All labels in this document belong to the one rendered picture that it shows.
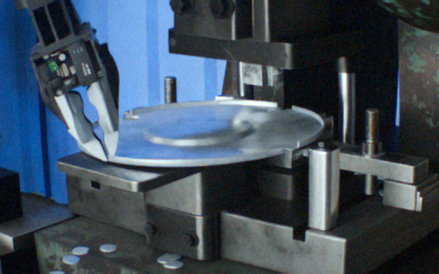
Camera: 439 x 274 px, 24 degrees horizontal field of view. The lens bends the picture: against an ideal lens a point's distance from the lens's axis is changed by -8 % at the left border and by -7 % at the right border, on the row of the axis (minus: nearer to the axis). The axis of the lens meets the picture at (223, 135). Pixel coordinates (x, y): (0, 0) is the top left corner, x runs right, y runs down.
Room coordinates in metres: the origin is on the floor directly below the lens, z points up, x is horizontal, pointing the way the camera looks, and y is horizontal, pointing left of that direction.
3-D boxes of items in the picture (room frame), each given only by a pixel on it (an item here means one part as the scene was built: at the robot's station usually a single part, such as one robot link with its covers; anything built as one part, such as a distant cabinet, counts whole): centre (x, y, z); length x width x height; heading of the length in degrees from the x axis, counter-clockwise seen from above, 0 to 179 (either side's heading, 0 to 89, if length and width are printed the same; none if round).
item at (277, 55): (1.32, -0.06, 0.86); 0.20 x 0.16 x 0.05; 50
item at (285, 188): (1.32, -0.06, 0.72); 0.20 x 0.16 x 0.03; 50
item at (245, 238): (1.32, -0.05, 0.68); 0.45 x 0.30 x 0.06; 50
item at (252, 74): (1.31, -0.05, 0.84); 0.05 x 0.03 x 0.04; 50
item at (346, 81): (1.31, -0.16, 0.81); 0.02 x 0.02 x 0.14; 50
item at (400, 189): (1.21, -0.18, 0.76); 0.17 x 0.06 x 0.10; 50
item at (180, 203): (1.18, 0.06, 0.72); 0.25 x 0.14 x 0.14; 140
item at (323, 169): (1.11, -0.11, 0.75); 0.03 x 0.03 x 0.10; 50
